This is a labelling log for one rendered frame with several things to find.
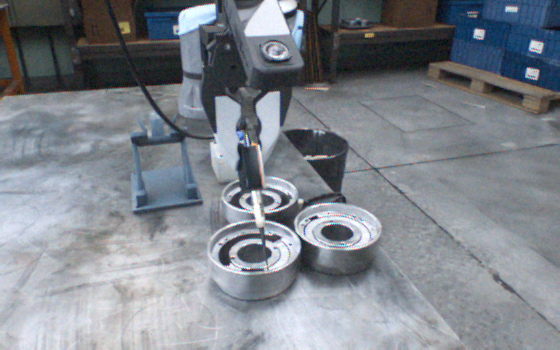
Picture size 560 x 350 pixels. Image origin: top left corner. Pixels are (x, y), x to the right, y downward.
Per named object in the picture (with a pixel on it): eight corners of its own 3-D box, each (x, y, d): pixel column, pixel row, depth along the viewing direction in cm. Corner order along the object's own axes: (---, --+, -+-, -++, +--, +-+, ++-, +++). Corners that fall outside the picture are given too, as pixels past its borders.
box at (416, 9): (442, 27, 443) (449, -23, 424) (392, 30, 429) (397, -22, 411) (417, 20, 480) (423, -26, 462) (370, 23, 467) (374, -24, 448)
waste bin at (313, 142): (355, 246, 197) (363, 153, 179) (279, 260, 189) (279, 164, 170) (325, 207, 227) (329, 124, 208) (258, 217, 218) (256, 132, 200)
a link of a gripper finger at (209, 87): (240, 128, 51) (245, 48, 48) (244, 133, 50) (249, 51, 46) (197, 129, 50) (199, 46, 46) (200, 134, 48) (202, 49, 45)
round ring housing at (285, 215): (228, 244, 60) (227, 216, 58) (218, 204, 69) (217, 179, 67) (307, 233, 62) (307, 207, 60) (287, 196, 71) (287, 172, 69)
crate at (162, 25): (207, 31, 422) (206, 5, 412) (212, 39, 389) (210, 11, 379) (148, 33, 411) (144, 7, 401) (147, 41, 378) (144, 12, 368)
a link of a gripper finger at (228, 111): (229, 154, 57) (233, 79, 53) (240, 174, 52) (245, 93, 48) (203, 155, 56) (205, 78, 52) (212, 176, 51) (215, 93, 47)
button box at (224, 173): (261, 178, 77) (261, 151, 75) (219, 183, 75) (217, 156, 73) (250, 159, 84) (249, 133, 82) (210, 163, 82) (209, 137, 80)
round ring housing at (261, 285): (260, 319, 48) (260, 287, 46) (190, 278, 54) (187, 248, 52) (317, 268, 55) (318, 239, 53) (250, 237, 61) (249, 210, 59)
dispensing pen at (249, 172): (258, 271, 48) (234, 114, 50) (251, 269, 52) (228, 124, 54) (279, 267, 48) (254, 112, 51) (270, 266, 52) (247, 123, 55)
